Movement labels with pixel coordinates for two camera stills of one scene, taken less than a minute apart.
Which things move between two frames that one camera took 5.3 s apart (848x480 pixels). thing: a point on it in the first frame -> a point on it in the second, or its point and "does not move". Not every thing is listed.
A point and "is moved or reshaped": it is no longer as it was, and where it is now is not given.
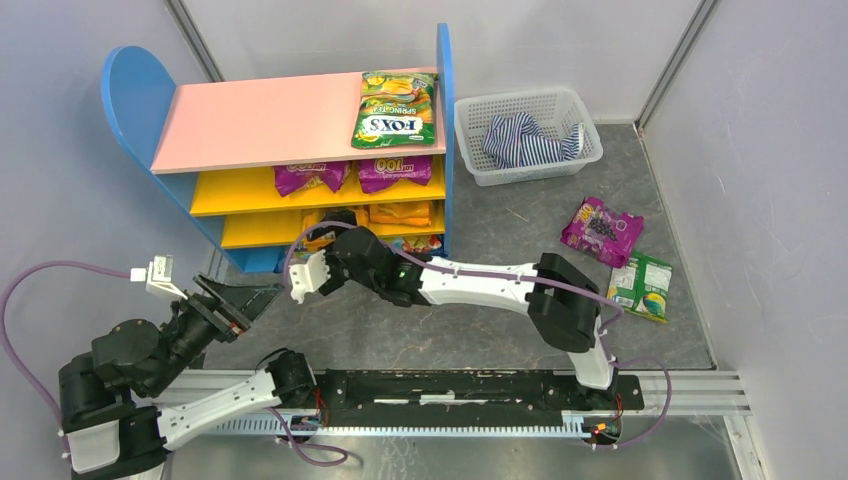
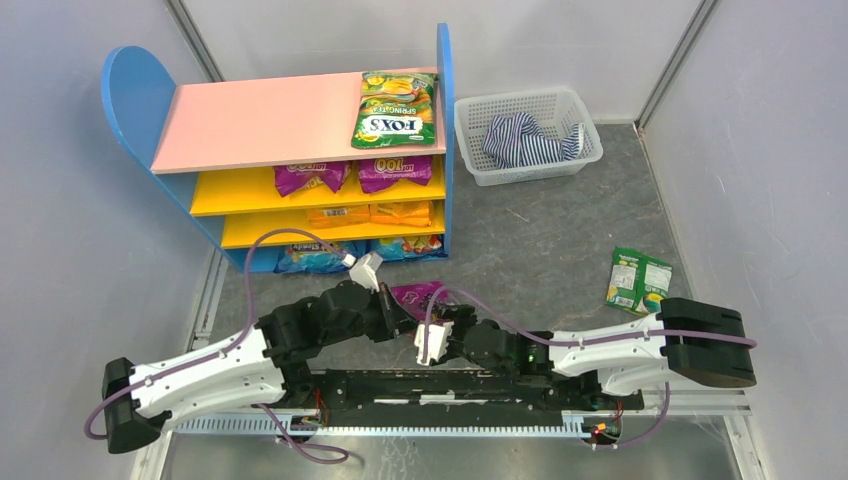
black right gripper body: x=333 y=240 -> x=454 y=324
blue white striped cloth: x=520 y=141 does not move
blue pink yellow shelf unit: x=260 y=163 does not move
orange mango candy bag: x=310 y=217 is moved or reshaped
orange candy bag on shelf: x=413 y=213 does not move
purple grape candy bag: x=602 y=232 is moved or reshaped
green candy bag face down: x=642 y=286 does not move
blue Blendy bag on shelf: x=433 y=245 does not move
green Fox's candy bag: x=395 y=109 does not move
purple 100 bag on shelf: x=377 y=171 does not move
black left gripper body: x=221 y=314 -> x=391 y=312
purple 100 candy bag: x=293 y=176 does not move
